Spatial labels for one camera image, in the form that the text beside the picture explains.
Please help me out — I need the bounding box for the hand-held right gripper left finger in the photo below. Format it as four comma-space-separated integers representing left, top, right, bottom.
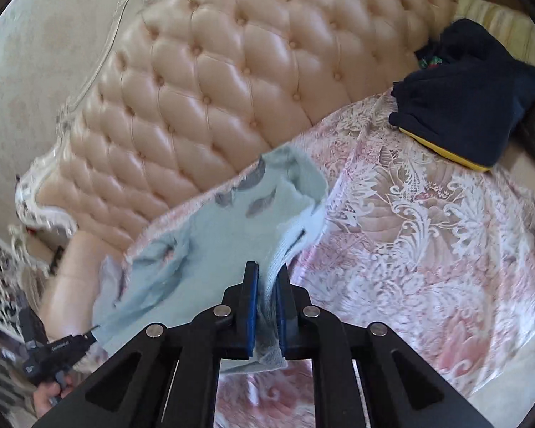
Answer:
31, 261, 260, 428

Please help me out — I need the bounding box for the striped cushion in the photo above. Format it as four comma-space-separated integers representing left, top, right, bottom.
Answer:
455, 0, 535, 72

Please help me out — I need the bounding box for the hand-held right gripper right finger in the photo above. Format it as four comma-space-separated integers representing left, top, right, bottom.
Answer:
274, 264, 495, 428

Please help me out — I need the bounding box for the pink floral blanket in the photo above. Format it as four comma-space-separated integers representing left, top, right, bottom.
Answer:
125, 91, 535, 428

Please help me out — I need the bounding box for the person's left hand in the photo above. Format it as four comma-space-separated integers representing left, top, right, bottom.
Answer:
32, 381, 74, 415

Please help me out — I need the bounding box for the light blue shirt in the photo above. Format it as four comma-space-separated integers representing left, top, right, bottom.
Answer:
91, 145, 328, 373

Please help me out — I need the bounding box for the beige tufted leather sofa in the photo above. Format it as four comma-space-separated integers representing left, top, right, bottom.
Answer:
15, 0, 535, 402

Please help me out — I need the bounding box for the navy sweatshirt with yellow lining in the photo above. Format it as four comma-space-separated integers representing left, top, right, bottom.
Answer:
389, 19, 535, 172

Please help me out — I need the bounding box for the white lattice furniture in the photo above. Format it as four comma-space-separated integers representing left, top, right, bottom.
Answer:
0, 223, 43, 344

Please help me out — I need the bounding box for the colourful printed cloth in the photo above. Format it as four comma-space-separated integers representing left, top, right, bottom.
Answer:
417, 45, 442, 70

